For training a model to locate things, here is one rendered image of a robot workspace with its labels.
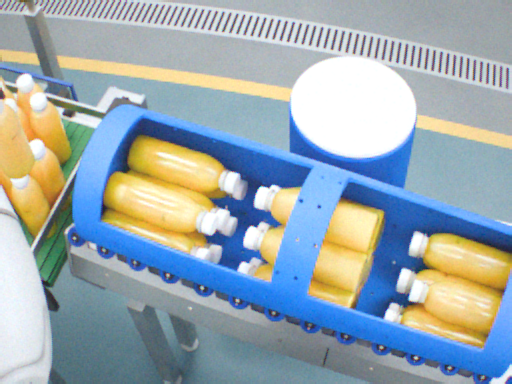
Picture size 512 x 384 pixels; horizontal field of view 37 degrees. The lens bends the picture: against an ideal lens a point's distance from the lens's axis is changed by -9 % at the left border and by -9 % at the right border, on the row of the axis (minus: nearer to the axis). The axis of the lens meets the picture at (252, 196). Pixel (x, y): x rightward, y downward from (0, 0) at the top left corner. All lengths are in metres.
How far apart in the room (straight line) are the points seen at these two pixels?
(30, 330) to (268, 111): 2.38
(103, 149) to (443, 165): 1.71
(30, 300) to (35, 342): 0.04
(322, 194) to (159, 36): 2.05
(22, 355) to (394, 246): 1.04
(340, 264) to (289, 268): 0.09
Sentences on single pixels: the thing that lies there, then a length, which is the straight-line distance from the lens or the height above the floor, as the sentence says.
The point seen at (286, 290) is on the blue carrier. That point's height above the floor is 1.15.
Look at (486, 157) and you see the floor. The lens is 3.02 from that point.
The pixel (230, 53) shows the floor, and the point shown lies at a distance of 3.24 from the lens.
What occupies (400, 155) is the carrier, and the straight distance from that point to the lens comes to 1.75.
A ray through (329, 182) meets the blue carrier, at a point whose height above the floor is 1.22.
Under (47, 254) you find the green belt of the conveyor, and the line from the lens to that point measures 1.80.
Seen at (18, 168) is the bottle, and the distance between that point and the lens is 1.53.
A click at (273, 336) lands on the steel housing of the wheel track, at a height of 0.88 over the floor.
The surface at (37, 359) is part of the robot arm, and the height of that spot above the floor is 1.76.
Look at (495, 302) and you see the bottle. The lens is 1.43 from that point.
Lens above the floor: 2.43
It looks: 59 degrees down
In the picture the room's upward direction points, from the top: 5 degrees counter-clockwise
